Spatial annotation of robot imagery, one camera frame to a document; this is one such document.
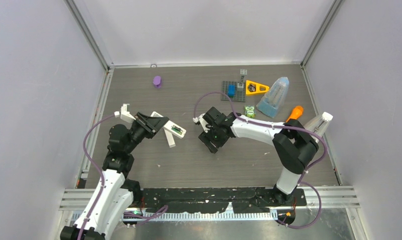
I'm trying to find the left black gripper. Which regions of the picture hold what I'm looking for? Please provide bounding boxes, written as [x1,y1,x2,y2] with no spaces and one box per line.
[125,112,167,154]

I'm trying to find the white air conditioner remote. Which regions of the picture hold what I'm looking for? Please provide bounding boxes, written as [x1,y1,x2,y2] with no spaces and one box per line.
[163,120,186,139]

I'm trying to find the green lego stick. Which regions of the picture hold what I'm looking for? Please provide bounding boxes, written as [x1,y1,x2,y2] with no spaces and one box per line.
[172,126,183,135]

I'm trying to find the slim white remote control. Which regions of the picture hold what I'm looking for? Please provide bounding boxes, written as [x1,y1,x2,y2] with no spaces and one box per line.
[164,130,176,148]

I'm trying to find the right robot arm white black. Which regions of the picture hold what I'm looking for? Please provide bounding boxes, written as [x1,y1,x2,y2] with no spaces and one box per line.
[193,107,319,205]

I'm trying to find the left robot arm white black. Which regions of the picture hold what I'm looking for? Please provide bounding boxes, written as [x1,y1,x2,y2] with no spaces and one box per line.
[59,112,169,240]

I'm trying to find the purple plastic toy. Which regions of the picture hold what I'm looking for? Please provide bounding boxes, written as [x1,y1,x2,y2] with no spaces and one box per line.
[152,75,162,89]

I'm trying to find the green owl toy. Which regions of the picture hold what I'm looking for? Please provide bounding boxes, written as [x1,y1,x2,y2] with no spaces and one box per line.
[244,105,256,119]

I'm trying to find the grey lego baseplate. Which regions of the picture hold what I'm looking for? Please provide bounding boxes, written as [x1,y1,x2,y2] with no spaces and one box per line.
[221,81,246,103]

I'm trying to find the blue lego brick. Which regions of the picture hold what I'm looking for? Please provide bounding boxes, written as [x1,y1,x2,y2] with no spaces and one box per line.
[227,84,236,98]

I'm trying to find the grey lego piece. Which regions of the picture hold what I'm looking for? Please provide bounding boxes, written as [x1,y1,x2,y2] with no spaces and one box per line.
[237,69,248,92]

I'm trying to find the yellow triangle toy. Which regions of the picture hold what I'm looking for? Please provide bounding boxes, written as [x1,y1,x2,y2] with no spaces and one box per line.
[245,80,270,96]

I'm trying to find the orange toy microphone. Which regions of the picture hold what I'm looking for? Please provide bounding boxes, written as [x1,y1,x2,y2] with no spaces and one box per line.
[286,105,304,122]

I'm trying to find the white metronome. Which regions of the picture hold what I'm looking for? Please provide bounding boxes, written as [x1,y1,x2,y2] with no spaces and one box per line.
[304,112,333,138]

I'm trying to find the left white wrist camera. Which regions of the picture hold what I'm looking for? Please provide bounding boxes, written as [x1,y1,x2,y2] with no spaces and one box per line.
[114,103,135,124]

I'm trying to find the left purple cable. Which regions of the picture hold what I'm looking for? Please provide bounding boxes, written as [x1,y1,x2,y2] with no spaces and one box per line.
[75,114,119,240]

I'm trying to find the purple cable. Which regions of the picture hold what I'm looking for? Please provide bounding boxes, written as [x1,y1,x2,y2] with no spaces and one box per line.
[75,114,119,240]
[193,92,329,230]

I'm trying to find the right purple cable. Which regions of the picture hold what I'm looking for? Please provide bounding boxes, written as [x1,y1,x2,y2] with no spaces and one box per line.
[193,92,329,230]

